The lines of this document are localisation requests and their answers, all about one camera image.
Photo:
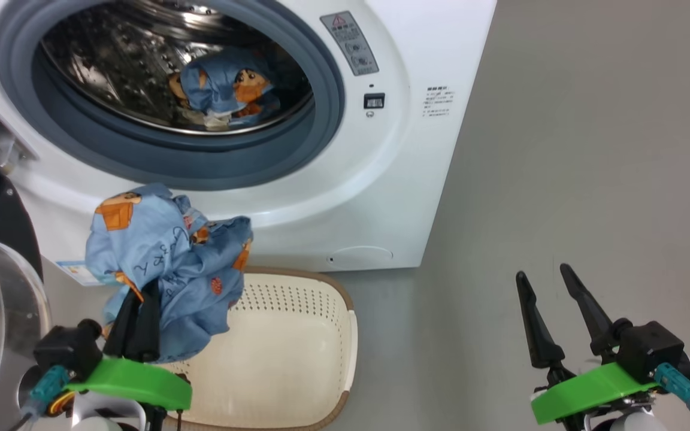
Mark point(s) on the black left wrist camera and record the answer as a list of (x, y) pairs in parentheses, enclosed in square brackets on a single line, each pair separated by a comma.
[(66, 347)]

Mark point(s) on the round white filter cover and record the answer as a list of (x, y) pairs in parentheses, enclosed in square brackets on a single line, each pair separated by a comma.
[(362, 257)]

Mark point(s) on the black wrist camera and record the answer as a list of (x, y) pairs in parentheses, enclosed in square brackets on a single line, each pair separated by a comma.
[(650, 350), (66, 347)]

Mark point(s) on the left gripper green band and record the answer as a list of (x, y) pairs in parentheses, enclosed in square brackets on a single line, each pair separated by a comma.
[(135, 383)]

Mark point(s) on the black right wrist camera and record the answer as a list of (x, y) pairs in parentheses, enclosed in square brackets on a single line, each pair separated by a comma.
[(650, 350)]

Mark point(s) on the cream white garment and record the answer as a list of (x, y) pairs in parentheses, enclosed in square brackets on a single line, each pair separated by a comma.
[(216, 121)]

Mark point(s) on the steel washing drum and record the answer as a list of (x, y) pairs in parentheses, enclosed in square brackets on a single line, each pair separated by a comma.
[(111, 60)]

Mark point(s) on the blue cartoon print garment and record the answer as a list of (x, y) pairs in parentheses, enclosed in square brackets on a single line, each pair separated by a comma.
[(219, 84), (165, 257)]

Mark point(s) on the blue white energy label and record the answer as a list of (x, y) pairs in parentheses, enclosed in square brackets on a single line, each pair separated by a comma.
[(78, 272)]

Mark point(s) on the cream perforated laundry basket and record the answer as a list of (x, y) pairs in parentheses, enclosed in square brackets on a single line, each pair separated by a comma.
[(285, 359)]

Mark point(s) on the grey warning sticker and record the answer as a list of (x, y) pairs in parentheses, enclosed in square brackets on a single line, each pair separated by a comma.
[(350, 43)]

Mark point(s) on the white washing machine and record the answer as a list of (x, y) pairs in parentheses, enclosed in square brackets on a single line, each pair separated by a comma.
[(381, 179)]

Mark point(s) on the black door latch socket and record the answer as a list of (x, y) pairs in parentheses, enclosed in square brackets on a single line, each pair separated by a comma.
[(374, 102)]

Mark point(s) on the grey rubber door gasket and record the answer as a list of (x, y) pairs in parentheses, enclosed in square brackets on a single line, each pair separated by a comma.
[(171, 161)]

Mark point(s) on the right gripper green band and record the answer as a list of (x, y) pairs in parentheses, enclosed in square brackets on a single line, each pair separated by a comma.
[(590, 392)]

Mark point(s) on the small printed text label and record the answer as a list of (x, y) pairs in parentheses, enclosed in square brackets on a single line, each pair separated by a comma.
[(439, 102)]

